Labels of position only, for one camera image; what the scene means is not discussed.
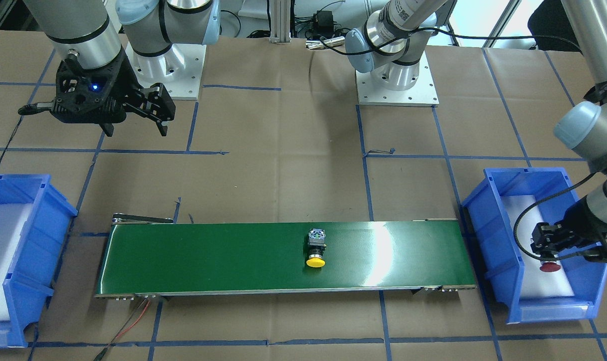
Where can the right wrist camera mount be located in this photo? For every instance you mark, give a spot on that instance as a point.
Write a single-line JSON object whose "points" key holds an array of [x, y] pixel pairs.
{"points": [[82, 95]]}

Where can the black power adapter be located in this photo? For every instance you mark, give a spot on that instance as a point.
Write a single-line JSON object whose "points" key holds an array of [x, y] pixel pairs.
{"points": [[324, 20]]}

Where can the yellow mushroom push button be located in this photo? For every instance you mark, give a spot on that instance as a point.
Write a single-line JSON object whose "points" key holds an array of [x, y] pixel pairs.
{"points": [[315, 248]]}

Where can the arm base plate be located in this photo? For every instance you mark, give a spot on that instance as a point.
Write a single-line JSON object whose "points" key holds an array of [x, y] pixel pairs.
{"points": [[396, 85], [179, 70]]}

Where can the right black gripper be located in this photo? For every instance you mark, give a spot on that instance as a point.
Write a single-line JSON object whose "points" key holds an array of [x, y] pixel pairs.
{"points": [[126, 81]]}

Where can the red mushroom push button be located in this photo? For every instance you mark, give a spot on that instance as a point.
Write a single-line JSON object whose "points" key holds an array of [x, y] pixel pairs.
{"points": [[550, 266]]}

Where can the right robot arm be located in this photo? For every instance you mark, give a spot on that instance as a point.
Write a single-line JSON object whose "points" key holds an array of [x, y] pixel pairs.
{"points": [[151, 27]]}

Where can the aluminium profile post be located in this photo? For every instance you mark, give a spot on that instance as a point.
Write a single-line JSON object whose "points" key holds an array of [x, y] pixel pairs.
{"points": [[280, 19]]}

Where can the green conveyor belt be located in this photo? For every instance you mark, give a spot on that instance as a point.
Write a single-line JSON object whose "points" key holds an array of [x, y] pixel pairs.
{"points": [[162, 259]]}

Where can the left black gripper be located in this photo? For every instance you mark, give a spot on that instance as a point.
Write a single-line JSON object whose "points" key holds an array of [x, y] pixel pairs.
{"points": [[582, 224]]}

